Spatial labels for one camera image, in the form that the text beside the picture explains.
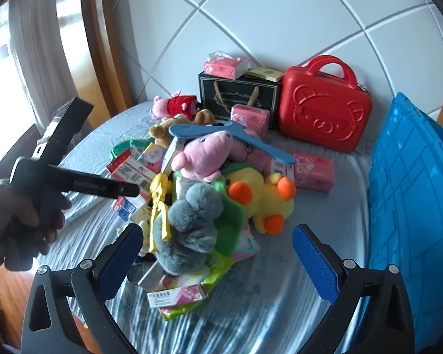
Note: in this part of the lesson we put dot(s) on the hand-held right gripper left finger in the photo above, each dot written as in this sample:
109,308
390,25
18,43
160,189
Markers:
122,261

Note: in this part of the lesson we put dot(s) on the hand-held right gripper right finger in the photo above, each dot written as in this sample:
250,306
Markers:
315,261

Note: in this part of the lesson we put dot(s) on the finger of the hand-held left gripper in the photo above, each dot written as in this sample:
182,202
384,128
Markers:
92,184

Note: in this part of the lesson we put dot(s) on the large white barcode box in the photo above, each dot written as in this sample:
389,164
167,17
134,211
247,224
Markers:
144,177

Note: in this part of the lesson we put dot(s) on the blue plastic crate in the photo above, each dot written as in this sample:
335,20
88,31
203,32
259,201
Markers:
409,210

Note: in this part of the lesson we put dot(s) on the person's left hand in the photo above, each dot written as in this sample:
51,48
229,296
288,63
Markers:
11,221

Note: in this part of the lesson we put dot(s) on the blue striped bed sheet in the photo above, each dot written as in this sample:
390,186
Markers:
299,265

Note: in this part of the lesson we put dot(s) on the silver grey box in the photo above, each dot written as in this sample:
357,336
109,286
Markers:
151,276

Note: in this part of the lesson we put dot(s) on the small white plush toy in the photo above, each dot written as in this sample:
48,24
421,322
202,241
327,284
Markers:
144,236

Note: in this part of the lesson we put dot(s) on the red green white box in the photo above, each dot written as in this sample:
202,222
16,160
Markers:
123,164

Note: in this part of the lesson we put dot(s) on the clear plastic packet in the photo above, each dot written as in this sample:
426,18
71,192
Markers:
123,208

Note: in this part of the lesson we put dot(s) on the green foil bag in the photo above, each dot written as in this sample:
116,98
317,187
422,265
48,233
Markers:
127,145

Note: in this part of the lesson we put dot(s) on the small white box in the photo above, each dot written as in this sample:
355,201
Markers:
144,214

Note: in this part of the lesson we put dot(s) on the white pink medicine box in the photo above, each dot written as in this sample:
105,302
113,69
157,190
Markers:
177,295

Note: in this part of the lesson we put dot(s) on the yellow pink box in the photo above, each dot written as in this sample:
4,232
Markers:
151,155

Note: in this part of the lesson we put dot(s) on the pastel printed tissue pack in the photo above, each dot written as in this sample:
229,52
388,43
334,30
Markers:
247,245

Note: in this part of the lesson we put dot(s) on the yellow duck plush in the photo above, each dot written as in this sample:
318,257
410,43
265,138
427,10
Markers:
265,199

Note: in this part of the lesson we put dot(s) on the grey plush toy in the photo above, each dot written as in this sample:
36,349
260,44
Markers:
192,221

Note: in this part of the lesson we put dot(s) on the white blue box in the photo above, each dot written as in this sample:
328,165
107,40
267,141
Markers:
169,155

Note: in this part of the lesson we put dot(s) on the window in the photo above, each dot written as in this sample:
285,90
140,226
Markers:
0,81

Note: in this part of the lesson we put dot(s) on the pink tissue pack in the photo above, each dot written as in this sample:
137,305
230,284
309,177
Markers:
313,171
223,67
249,118
278,169

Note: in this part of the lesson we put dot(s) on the brown bear plush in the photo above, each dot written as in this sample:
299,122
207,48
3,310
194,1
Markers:
166,129

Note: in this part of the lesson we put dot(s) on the lime green packet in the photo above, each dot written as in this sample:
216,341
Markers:
217,269

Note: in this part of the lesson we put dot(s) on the sheer curtain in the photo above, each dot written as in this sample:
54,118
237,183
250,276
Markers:
40,44

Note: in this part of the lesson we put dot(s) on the pig plush in red clothes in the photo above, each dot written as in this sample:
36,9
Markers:
173,105

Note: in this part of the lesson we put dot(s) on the light pink pig plush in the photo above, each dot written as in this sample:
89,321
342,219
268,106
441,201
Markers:
203,151

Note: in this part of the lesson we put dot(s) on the pink pig plush with glasses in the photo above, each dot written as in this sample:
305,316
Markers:
249,155

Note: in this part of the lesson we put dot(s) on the blue clothes hanger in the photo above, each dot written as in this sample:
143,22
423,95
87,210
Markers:
206,129

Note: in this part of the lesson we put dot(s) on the red bear-face suitcase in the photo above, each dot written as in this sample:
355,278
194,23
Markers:
325,107

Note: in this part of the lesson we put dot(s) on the black gift bag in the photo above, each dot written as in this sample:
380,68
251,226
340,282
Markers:
221,96

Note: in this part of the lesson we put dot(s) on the gold flat box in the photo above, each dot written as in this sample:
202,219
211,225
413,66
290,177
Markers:
265,74

